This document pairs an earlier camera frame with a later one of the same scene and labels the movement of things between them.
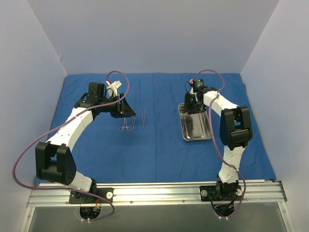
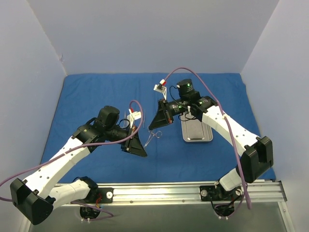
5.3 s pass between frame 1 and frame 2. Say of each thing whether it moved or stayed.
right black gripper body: moved
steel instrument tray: stayed
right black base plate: stayed
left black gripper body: moved
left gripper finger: moved
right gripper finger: moved
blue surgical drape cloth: stayed
